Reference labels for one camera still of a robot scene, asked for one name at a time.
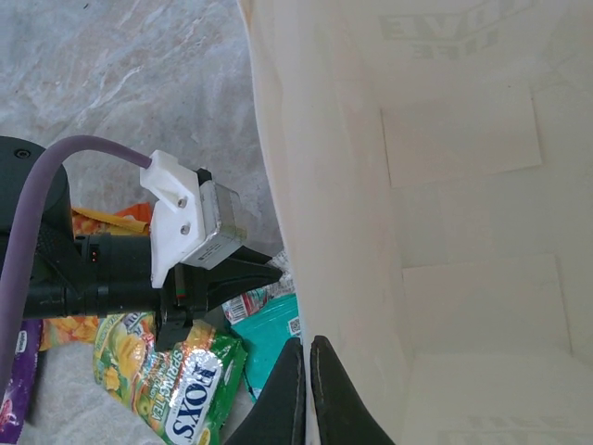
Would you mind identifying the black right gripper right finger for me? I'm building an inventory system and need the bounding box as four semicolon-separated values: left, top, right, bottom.
309;335;397;445

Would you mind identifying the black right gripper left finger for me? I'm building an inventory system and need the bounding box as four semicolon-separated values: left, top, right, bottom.
223;337;308;445

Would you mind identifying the red white snack packet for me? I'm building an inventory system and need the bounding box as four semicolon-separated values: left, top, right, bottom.
221;249;298;325

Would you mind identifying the orange mango candy packet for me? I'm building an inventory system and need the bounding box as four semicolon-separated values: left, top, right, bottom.
39;206;152;352

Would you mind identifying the large orange snack bag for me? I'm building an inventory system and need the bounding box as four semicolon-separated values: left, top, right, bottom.
112;202;153;233

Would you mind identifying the teal snack packet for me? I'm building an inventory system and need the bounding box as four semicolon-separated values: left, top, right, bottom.
230;292;302;402

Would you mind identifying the green Fox's candy bag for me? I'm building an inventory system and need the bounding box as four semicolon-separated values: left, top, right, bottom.
91;311;249;445

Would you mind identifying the purple Fox's candy bag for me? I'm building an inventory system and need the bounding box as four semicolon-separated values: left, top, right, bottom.
0;318;45;444

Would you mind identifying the white paper bag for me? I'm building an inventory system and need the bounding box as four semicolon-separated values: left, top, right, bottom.
238;0;593;445

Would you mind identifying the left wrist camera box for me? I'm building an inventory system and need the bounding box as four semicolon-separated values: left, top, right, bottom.
139;149;246;285

